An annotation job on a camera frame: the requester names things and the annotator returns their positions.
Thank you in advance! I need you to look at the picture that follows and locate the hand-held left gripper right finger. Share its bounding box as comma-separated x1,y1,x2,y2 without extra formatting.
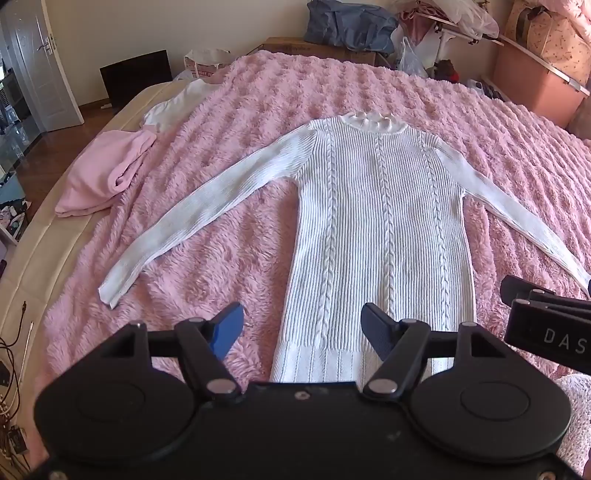
361,303,506,401

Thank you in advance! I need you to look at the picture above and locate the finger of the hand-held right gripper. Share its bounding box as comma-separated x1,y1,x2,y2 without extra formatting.
501,275,591,311

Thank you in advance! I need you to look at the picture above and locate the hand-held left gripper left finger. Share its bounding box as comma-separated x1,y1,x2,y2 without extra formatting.
99,302,244,402

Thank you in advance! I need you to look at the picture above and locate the white cable-knit sweater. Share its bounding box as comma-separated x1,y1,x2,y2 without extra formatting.
98,112,591,384

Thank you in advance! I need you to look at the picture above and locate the white folding clothes rack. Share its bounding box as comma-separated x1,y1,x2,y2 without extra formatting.
431,18,506,63

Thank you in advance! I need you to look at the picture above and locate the person's fuzzy pink clothing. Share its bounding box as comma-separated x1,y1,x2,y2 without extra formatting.
553,374,591,469

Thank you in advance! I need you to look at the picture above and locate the pink fluffy blanket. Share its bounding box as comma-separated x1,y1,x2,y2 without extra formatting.
28,50,591,467

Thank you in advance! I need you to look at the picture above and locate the pink folded garment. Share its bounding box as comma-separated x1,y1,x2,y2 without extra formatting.
54,130,158,217

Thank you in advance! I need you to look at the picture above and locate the beige bed mattress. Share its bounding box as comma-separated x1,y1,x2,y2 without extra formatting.
0,76,185,333

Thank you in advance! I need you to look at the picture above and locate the pink plastic storage box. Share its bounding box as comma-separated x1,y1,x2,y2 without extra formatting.
489,44,587,130

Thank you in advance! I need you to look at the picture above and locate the white short-sleeved top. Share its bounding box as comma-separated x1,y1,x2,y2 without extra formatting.
142,78,222,134

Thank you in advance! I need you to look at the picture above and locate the floral quilt storage bag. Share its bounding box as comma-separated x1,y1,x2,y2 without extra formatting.
503,0,591,86

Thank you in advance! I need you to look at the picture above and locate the clear plastic bag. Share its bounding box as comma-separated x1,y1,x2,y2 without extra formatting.
398,36,430,78

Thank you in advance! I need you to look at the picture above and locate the white paper shopping bag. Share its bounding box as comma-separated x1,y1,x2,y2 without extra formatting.
184,50,232,84

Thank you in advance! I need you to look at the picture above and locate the black flat screen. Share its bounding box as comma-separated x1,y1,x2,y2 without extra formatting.
100,49,173,110

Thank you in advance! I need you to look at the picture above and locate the translucent plastic bag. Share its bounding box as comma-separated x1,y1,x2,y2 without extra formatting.
434,0,500,40

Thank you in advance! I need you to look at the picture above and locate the cardboard box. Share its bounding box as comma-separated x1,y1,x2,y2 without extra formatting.
262,37,377,68

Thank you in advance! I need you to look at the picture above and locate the blue fabric bag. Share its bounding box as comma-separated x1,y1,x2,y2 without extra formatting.
305,0,400,51

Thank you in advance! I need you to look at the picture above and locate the white door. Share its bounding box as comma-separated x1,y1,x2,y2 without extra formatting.
0,0,86,136

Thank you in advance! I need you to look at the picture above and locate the black cable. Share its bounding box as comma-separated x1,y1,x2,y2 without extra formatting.
0,300,35,462

